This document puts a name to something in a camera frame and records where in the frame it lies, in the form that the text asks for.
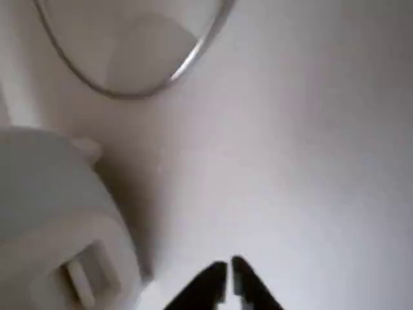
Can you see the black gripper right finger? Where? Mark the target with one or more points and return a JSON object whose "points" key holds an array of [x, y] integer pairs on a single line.
{"points": [[250, 287]]}

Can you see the glass lid with white knob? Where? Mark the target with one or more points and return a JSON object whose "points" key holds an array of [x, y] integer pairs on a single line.
{"points": [[129, 48]]}

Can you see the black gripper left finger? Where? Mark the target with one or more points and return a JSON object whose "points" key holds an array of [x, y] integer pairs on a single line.
{"points": [[209, 284]]}

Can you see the white rice cooker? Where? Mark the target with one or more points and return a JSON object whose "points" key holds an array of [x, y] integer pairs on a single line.
{"points": [[48, 210]]}

